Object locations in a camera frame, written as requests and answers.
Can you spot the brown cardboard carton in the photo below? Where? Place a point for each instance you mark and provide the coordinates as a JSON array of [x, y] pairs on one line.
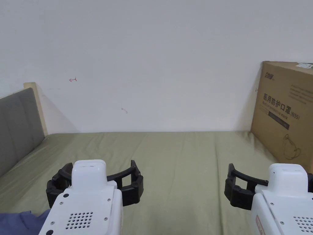
[[286, 110]]

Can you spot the dark blue shirt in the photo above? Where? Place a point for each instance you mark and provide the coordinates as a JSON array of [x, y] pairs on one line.
[[22, 224]]

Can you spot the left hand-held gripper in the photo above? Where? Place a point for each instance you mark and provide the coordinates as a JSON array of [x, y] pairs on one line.
[[83, 203]]

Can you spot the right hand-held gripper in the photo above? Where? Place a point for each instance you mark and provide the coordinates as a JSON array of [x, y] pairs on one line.
[[285, 205]]

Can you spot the grey padded headboard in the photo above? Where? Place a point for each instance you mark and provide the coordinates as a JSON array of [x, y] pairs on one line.
[[17, 127]]

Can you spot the bed with pale green sheet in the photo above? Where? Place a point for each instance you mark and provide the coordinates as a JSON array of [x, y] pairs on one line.
[[185, 171]]

